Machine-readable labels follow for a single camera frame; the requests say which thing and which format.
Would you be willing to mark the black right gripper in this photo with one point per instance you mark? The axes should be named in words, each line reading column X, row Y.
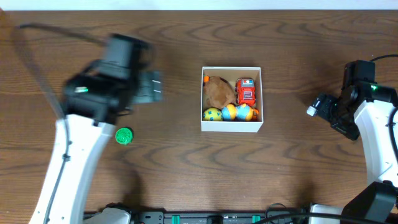
column 339, row 125

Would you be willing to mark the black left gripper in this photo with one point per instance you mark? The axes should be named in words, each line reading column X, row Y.
column 143, row 88

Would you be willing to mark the green ridged plastic ball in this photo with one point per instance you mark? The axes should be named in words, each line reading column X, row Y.
column 124, row 136

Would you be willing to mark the yellow ball with blue letters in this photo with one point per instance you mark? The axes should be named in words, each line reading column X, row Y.
column 212, row 114

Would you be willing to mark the brown plush toy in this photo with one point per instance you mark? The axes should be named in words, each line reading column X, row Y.
column 218, row 92

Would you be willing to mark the blue duck toy figure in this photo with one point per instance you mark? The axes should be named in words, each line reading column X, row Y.
column 242, row 112

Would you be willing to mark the red toy truck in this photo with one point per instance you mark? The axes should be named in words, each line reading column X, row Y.
column 246, row 91

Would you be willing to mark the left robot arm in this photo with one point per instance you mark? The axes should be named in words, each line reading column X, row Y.
column 92, row 102

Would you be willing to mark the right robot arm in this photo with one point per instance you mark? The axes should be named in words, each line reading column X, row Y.
column 368, row 111

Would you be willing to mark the white cardboard box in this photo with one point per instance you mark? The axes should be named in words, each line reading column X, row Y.
column 231, row 74

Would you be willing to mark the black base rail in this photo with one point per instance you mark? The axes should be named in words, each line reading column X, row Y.
column 152, row 216

